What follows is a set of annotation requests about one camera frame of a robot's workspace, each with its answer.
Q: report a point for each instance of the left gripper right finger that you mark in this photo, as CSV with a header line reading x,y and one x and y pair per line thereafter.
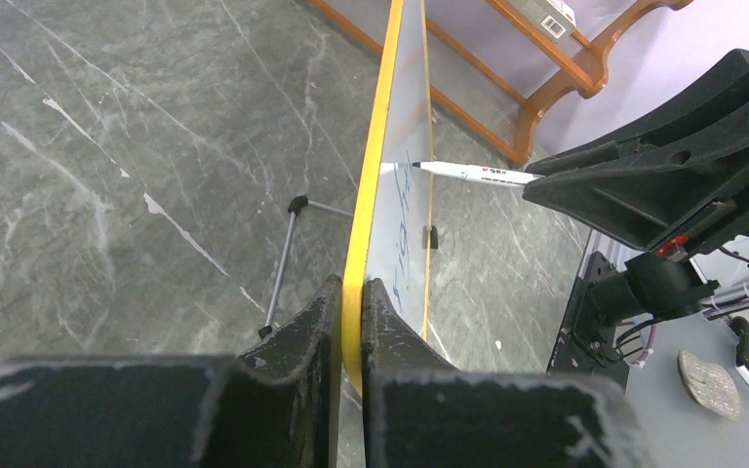
x,y
421,411

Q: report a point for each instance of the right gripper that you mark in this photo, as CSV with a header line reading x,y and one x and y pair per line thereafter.
x,y
685,198

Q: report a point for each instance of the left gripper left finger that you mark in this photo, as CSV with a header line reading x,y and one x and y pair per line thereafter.
x,y
274,405

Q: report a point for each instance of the yellow framed whiteboard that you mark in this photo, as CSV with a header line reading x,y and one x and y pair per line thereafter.
x,y
385,283

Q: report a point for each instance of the blue whiteboard marker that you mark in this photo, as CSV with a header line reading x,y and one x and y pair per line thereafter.
x,y
477,174

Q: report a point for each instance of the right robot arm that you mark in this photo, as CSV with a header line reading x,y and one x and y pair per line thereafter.
x,y
671,185

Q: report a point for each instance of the orange wooden rack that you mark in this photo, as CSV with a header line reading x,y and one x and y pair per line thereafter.
x,y
498,75

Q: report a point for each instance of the white red box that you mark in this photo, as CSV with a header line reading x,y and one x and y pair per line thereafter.
x,y
553,18

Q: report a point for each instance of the grey flat stone object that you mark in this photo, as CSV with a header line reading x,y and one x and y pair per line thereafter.
x,y
710,386

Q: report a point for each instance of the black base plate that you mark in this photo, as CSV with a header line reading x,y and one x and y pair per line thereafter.
x,y
588,323

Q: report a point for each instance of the whiteboard wire stand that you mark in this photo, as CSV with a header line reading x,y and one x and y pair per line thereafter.
x,y
297,205

